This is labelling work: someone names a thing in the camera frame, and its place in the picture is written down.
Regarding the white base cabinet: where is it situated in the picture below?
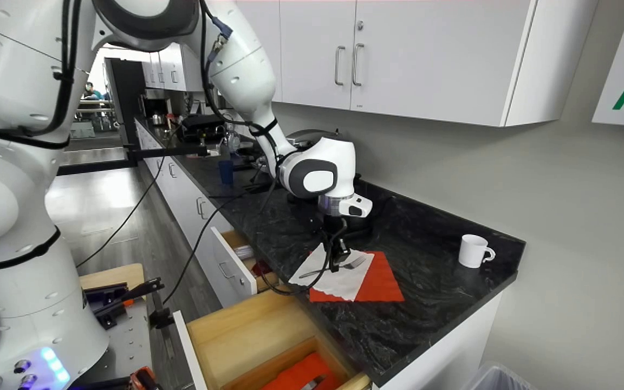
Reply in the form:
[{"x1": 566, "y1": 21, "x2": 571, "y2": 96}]
[{"x1": 131, "y1": 117, "x2": 506, "y2": 390}]

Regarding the small open wooden drawer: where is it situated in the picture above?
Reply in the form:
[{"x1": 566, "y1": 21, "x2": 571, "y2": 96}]
[{"x1": 207, "y1": 222, "x2": 282, "y2": 310}]

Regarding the silver cabinet door handle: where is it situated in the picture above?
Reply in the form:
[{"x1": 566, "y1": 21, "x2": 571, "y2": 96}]
[
  {"x1": 331, "y1": 43, "x2": 349, "y2": 89},
  {"x1": 349, "y1": 40, "x2": 366, "y2": 89}
]

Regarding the black hanging cable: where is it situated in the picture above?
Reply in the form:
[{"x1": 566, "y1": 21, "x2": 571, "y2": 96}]
[{"x1": 71, "y1": 154, "x2": 171, "y2": 271}]

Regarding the trash bin with plastic bag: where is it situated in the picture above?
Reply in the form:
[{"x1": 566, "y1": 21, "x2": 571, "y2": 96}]
[{"x1": 465, "y1": 361, "x2": 540, "y2": 390}]

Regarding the white mug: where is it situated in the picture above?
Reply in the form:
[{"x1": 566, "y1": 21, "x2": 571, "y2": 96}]
[{"x1": 456, "y1": 232, "x2": 498, "y2": 271}]

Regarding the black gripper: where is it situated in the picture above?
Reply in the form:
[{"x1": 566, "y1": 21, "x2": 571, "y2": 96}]
[{"x1": 318, "y1": 209, "x2": 353, "y2": 273}]

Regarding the wooden board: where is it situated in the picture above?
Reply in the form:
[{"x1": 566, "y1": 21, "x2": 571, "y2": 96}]
[{"x1": 77, "y1": 260, "x2": 149, "y2": 295}]

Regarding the white wall cabinet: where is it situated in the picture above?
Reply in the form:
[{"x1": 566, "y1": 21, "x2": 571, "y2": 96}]
[{"x1": 148, "y1": 0, "x2": 599, "y2": 130}]

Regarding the black silver coffee machine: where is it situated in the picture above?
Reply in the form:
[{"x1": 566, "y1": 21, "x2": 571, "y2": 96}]
[{"x1": 105, "y1": 55, "x2": 229, "y2": 158}]

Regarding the black orange clamp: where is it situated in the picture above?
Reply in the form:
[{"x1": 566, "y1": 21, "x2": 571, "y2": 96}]
[{"x1": 79, "y1": 274, "x2": 167, "y2": 329}]

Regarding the large open wooden drawer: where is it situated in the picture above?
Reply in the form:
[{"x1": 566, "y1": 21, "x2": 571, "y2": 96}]
[{"x1": 171, "y1": 283, "x2": 377, "y2": 390}]

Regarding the white paper napkin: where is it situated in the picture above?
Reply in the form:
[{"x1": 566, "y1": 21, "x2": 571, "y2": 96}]
[{"x1": 286, "y1": 243, "x2": 377, "y2": 304}]

